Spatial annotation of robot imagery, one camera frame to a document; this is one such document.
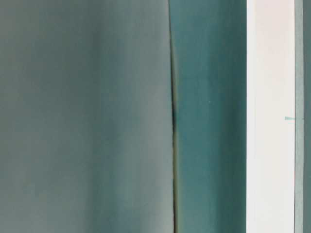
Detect white wooden board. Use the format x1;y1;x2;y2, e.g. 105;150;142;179
246;0;295;233

